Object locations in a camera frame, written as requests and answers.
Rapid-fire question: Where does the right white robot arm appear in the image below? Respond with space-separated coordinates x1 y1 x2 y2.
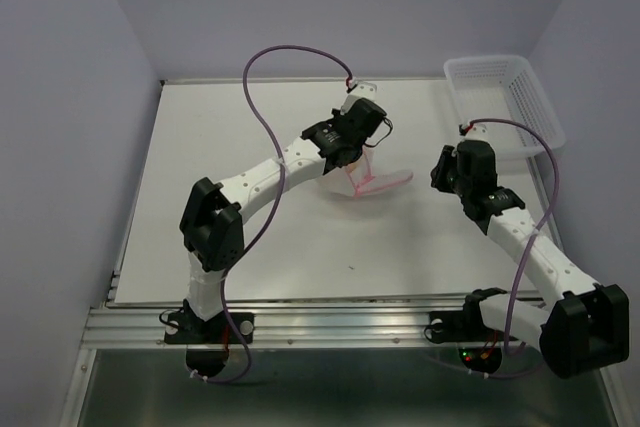
425 140 630 379

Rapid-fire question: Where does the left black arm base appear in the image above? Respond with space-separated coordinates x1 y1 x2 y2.
158 300 255 385

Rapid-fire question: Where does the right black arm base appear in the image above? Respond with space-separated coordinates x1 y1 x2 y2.
423 288 507 378

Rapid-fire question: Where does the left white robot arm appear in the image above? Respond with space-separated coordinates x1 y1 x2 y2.
179 98 387 341

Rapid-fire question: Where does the white plastic basket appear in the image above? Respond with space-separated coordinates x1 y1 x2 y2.
444 55 566 150

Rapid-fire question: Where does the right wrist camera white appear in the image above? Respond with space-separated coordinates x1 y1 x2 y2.
459 122 490 143

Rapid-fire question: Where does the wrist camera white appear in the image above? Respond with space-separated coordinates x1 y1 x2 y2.
341 81 377 113
459 122 490 143

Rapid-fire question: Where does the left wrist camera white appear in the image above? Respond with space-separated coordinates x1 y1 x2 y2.
341 81 377 113

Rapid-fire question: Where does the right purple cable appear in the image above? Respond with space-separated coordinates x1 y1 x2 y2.
429 117 560 380

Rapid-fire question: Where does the purple cable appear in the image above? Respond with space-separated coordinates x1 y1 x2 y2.
429 117 560 380
192 44 357 386

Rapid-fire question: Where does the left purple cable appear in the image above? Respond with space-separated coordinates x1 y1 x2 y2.
192 44 357 386

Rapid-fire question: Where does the aluminium mounting rail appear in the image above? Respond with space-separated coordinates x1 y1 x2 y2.
81 296 464 350

